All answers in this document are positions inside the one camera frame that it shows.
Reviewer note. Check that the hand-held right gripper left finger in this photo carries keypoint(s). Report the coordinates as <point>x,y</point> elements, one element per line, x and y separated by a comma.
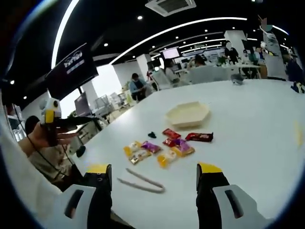
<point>102,190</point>

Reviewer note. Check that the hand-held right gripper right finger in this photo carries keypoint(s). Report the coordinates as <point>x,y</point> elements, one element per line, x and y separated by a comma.
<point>207,190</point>

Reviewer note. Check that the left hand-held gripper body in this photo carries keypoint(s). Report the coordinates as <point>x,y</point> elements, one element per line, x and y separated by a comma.
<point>51,103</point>

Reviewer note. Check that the grey food tongs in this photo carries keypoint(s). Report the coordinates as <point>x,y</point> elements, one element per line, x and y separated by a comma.
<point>147,184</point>

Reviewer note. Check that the purple candy packet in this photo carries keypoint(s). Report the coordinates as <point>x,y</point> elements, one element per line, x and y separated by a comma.
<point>184,150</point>

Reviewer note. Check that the yellow brown food packet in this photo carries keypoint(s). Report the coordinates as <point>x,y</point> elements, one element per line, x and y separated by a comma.
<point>139,158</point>

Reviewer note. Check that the yellow white food packet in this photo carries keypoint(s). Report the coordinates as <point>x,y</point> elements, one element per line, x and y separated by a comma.
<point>132,147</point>
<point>166,159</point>

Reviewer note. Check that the purple food packet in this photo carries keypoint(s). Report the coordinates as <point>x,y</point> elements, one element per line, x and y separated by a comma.
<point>182,143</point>
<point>151,147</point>

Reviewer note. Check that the long red food packet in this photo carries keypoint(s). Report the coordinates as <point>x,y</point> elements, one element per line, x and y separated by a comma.
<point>199,137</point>

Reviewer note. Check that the small red food packet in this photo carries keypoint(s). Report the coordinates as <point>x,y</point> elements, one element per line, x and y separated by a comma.
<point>168,142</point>

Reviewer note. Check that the cream hexagonal container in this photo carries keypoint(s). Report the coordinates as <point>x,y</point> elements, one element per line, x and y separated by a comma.
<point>188,114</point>

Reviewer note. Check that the dark monitor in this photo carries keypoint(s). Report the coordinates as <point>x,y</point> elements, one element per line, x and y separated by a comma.
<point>83,103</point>

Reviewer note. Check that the large dark display screen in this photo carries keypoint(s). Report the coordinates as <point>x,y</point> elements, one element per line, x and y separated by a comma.
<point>71,71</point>

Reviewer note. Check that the dark round object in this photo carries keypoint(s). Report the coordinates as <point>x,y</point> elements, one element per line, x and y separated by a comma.
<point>81,151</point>

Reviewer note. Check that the curved ceiling light strip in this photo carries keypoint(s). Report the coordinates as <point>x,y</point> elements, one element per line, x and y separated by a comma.
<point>62,31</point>
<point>171,29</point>

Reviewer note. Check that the small black object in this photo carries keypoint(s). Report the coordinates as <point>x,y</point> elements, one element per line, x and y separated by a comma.
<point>152,134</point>

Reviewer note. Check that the grey object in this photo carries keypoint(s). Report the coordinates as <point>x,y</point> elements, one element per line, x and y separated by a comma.
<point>237,79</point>

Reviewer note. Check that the yellow black object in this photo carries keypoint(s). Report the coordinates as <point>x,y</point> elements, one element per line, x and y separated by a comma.
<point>297,87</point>

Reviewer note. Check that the ceiling air vent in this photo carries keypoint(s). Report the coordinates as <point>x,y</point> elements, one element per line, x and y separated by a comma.
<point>170,6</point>

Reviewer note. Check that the bright wall screen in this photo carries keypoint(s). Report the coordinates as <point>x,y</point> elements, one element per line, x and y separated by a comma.
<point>170,53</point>

